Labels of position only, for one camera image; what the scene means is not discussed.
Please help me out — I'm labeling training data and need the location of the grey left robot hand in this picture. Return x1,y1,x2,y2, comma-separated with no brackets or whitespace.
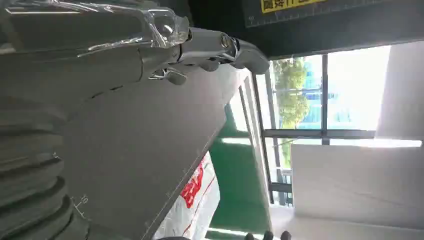
0,0,271,115

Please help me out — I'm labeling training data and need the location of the ribbed grey left arm sleeve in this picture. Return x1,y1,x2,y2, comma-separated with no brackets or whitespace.
0,96,91,240

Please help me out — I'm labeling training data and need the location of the white parcel bag red print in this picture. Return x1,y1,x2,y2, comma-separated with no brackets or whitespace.
152,150,222,240

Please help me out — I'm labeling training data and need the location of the yellow label with black print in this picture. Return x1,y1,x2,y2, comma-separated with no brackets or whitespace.
260,0,329,14

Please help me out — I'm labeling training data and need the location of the green tree outside window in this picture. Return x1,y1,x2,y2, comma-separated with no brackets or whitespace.
272,58,311,168

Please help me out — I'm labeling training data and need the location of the dark mat with grid marks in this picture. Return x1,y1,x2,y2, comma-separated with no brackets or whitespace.
242,0,424,29

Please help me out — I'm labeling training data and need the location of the dark rounded object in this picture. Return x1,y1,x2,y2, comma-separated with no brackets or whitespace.
244,230,293,240

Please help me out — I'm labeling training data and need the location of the white flat panel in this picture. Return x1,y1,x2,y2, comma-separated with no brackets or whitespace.
290,143,424,231

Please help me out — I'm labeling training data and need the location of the grey window frame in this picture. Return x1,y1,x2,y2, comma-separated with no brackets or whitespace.
251,41,423,207

